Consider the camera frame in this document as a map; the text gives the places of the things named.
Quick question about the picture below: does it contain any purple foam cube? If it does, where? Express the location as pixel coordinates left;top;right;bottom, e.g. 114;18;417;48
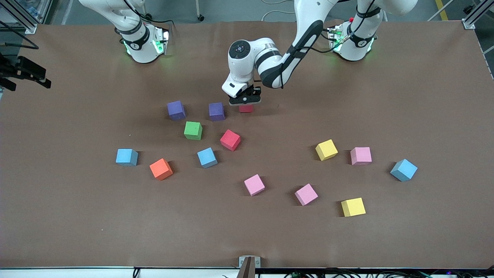
208;102;226;122
167;101;186;121

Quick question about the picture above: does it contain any pink foam cube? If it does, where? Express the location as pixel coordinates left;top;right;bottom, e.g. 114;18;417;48
294;183;319;206
244;174;266;197
350;147;372;166

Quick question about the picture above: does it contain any green foam cube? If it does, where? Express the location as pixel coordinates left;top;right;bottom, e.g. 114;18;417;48
184;121;203;141

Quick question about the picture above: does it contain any blue foam cube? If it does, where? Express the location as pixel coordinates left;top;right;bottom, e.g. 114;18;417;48
116;149;139;166
197;147;218;168
390;159;418;182

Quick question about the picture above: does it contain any yellow foam cube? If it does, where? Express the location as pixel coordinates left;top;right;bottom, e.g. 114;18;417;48
315;139;338;161
341;198;366;217

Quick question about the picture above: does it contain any orange foam cube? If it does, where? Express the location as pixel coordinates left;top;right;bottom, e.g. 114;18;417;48
149;158;174;181

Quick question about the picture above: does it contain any brown table cover sheet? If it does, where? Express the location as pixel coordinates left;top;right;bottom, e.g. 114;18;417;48
0;20;494;270

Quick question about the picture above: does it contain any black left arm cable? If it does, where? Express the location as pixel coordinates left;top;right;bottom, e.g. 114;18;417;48
280;0;377;89

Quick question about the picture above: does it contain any aluminium frame profile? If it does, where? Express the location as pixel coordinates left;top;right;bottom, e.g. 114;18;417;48
461;0;494;30
0;0;37;34

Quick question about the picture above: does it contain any white floor cable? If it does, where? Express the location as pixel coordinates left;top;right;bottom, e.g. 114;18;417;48
261;0;298;22

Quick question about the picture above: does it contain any black base cable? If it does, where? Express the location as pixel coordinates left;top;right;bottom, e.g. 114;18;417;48
139;12;175;28

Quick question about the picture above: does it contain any grey metal camera bracket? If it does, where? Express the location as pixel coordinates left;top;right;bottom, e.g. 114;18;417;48
239;256;261;278

